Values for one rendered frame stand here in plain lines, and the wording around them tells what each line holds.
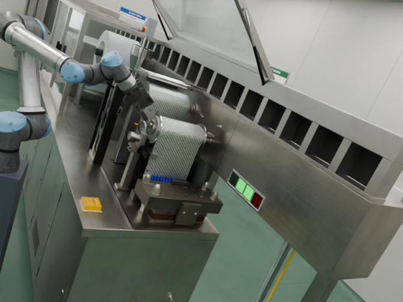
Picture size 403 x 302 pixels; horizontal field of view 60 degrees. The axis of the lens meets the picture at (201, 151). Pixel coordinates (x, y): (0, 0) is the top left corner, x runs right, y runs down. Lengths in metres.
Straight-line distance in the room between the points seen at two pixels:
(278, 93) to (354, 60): 2.86
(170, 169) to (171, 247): 0.37
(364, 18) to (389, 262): 2.57
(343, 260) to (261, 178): 0.46
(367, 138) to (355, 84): 3.00
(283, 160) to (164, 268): 0.75
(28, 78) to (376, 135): 1.39
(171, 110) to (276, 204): 0.78
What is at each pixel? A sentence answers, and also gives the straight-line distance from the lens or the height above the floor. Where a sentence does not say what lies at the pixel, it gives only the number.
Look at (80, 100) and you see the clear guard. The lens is 2.55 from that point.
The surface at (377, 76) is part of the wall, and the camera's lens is 4.10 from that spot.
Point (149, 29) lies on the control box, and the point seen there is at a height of 1.65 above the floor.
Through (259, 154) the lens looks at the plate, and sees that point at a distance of 1.50.
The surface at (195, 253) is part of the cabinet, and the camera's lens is 1.73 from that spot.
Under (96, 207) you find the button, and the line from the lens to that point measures 1.52.
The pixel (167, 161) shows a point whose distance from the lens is 1.68.
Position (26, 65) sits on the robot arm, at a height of 1.33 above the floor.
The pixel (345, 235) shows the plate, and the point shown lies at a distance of 1.23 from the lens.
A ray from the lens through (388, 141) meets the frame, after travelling 1.19.
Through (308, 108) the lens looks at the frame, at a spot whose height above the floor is 1.61.
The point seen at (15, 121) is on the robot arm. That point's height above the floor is 1.12.
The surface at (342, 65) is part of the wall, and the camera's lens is 4.39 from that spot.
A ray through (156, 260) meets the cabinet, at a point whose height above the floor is 0.74.
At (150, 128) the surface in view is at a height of 1.25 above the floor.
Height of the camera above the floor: 1.68
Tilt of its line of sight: 16 degrees down
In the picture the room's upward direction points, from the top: 22 degrees clockwise
